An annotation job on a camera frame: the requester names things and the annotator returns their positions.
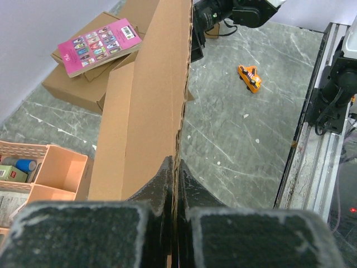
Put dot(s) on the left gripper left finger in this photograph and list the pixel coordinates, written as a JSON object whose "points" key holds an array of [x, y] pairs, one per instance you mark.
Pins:
{"points": [[83, 234]]}

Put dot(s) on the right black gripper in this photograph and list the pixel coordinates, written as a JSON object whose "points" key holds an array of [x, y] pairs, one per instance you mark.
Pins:
{"points": [[198, 42]]}

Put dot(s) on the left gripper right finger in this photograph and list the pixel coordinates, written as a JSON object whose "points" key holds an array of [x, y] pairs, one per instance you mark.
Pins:
{"points": [[211, 234]]}

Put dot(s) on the large cardboard box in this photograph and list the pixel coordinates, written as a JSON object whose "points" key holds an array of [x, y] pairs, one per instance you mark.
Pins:
{"points": [[88, 90], [132, 194]]}

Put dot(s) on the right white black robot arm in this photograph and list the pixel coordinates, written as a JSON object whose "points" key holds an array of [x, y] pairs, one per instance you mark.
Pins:
{"points": [[207, 14]]}

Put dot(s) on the folded cardboard box under book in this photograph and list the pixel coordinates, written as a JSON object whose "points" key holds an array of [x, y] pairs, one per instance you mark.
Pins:
{"points": [[102, 20]]}

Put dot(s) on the large bottom cardboard box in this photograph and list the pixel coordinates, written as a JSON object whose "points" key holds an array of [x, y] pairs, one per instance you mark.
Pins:
{"points": [[88, 90]]}

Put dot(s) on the orange toy car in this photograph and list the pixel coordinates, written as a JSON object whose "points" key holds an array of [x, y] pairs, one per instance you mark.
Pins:
{"points": [[248, 74]]}

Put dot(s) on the peach plastic file organizer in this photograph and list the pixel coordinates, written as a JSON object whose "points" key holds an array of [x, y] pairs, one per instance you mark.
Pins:
{"points": [[60, 174]]}

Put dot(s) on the pink paperback book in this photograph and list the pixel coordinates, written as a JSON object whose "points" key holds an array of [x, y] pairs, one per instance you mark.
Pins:
{"points": [[98, 47]]}

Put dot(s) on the green white small carton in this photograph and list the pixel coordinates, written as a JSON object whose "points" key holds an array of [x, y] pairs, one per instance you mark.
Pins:
{"points": [[12, 174]]}

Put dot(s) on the aluminium mounting rail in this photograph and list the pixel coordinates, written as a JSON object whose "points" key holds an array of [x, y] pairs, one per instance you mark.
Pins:
{"points": [[311, 175]]}

